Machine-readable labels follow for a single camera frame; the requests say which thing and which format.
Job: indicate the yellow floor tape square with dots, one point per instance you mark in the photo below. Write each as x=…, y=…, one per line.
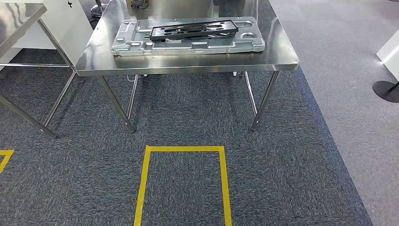
x=6, y=152

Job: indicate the chrome stanchion post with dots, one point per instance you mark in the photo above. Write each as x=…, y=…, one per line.
x=98, y=11

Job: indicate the black plastic plate bracket part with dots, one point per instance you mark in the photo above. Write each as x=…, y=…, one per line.
x=156, y=34

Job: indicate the black round floor base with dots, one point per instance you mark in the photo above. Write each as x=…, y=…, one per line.
x=385, y=92

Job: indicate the stamped silver metal panel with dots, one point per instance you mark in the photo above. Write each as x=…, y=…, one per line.
x=131, y=40

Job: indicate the white cabinet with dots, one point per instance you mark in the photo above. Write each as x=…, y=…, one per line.
x=74, y=25

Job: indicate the stainless steel workbench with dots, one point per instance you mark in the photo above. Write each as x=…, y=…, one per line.
x=187, y=61

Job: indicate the steel side table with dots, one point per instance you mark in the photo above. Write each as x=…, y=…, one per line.
x=15, y=18

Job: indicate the white angular panel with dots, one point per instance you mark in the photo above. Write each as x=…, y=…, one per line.
x=391, y=56

